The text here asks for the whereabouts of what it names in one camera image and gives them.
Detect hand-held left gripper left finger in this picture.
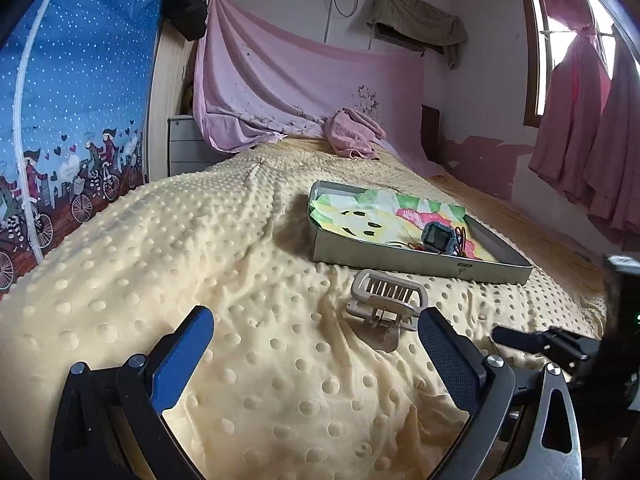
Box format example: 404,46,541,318
50,305,216,480

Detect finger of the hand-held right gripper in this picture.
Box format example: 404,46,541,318
491,325,591,370

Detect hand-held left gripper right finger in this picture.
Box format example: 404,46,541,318
416,306,584,480

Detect beige hair claw clip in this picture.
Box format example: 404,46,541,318
344,268,430,352

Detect grey metal tray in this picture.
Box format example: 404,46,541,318
307,180,535,286

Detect teal wrist watch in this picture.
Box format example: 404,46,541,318
421,221,462,257

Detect yellow dotted blanket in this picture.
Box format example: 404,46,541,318
0,137,617,480

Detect colourful printed cloth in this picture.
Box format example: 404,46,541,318
310,188,501,262

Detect pink window curtain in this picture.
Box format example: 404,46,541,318
582,25,640,251
527,0,617,206

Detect grey drawer cabinet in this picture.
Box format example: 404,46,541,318
167,114,227,177

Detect pink towel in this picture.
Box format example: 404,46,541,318
324,107,387,161

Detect wooden wardrobe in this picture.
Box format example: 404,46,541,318
144,0,217,187

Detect pink hanging sheet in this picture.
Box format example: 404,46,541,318
192,0,442,179

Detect white hoop pole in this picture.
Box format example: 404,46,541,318
13,0,62,262

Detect blue printed curtain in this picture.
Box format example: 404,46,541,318
0,0,177,302

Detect olive cloth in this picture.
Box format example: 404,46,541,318
367,0,469,69

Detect black bag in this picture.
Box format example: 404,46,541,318
163,0,209,41

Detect dark wall cable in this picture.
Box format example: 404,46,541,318
323,0,364,44

